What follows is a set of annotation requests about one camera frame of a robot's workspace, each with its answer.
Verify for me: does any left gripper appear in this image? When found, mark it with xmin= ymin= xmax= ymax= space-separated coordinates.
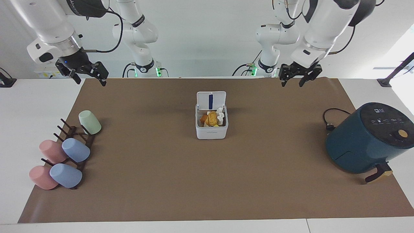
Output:
xmin=279 ymin=61 xmax=323 ymax=88

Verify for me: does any white trash can with lid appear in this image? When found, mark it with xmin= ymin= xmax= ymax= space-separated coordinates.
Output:
xmin=195 ymin=91 xmax=229 ymax=140

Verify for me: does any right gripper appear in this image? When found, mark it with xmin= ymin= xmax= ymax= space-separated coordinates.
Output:
xmin=55 ymin=51 xmax=109 ymax=87

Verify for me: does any black cable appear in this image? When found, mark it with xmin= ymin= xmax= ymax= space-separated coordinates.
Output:
xmin=122 ymin=62 xmax=136 ymax=78
xmin=329 ymin=25 xmax=356 ymax=55
xmin=231 ymin=50 xmax=263 ymax=77
xmin=81 ymin=7 xmax=124 ymax=53

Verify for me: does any black stand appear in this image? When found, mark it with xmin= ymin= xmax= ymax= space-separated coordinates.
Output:
xmin=0 ymin=67 xmax=17 ymax=88
xmin=377 ymin=52 xmax=414 ymax=88

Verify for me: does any black power cord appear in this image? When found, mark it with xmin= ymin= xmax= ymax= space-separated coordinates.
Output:
xmin=322 ymin=108 xmax=352 ymax=132

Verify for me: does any blue plastic cup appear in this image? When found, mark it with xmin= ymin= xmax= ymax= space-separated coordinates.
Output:
xmin=49 ymin=163 xmax=83 ymax=189
xmin=61 ymin=138 xmax=91 ymax=163

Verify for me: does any teal air fryer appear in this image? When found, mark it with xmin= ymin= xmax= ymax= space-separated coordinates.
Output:
xmin=325 ymin=102 xmax=414 ymax=183

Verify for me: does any dark wooden cup rack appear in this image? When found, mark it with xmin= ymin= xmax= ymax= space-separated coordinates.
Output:
xmin=41 ymin=118 xmax=96 ymax=190

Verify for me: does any pink plastic cup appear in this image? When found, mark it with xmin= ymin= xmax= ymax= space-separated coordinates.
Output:
xmin=39 ymin=139 xmax=69 ymax=164
xmin=28 ymin=165 xmax=59 ymax=190

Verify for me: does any crumpled white tissue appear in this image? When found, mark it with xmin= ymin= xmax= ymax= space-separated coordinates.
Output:
xmin=215 ymin=107 xmax=226 ymax=126

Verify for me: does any white power strip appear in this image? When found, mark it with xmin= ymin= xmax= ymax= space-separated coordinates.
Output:
xmin=34 ymin=66 xmax=62 ymax=79

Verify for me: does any green plastic cup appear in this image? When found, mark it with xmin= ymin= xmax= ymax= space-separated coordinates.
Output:
xmin=78 ymin=110 xmax=102 ymax=135

